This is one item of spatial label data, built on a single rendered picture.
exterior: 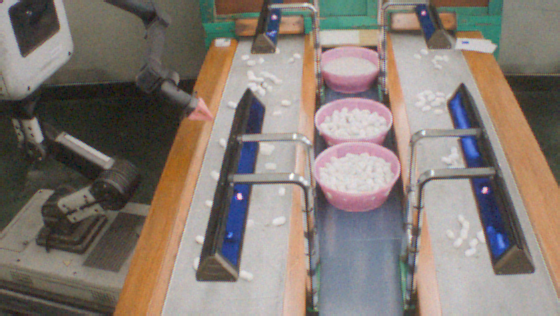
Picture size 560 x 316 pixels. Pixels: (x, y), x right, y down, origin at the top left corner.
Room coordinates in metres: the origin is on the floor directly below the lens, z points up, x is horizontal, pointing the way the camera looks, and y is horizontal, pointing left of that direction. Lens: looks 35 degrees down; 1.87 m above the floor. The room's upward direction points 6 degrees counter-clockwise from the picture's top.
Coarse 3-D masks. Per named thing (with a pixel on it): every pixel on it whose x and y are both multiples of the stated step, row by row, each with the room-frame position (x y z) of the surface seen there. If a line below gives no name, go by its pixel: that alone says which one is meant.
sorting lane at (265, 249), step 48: (240, 48) 2.48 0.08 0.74; (288, 48) 2.43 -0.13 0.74; (240, 96) 2.04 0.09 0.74; (288, 96) 2.00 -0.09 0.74; (288, 144) 1.68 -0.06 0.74; (288, 192) 1.43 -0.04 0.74; (192, 240) 1.26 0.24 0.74; (288, 240) 1.22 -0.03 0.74; (192, 288) 1.08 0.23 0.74; (240, 288) 1.06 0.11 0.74
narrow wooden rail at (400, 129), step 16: (400, 96) 1.88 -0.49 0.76; (400, 112) 1.77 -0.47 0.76; (400, 128) 1.67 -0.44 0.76; (400, 144) 1.58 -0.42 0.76; (400, 160) 1.49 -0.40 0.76; (400, 176) 1.45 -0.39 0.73; (416, 176) 1.40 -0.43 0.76; (400, 192) 1.43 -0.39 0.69; (432, 256) 1.07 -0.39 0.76; (432, 272) 1.01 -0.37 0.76; (416, 288) 0.98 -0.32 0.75; (432, 288) 0.96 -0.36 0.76; (416, 304) 0.95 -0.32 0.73; (432, 304) 0.91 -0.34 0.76
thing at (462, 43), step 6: (462, 42) 2.27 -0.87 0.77; (468, 42) 2.27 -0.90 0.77; (474, 42) 2.28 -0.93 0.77; (480, 42) 2.27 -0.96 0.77; (486, 42) 2.27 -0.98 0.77; (456, 48) 2.24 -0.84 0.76; (462, 48) 2.23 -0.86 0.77; (468, 48) 2.22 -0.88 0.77; (474, 48) 2.22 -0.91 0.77; (480, 48) 2.21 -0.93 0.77; (486, 48) 2.21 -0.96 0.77; (492, 48) 2.21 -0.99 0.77
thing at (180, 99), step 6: (180, 90) 1.74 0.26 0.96; (174, 96) 1.71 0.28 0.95; (180, 96) 1.72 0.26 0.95; (186, 96) 1.73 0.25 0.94; (192, 96) 1.74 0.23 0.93; (168, 102) 1.73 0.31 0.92; (174, 102) 1.71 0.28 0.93; (180, 102) 1.71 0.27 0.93; (186, 102) 1.71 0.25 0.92; (180, 108) 1.71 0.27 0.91; (186, 108) 1.69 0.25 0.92
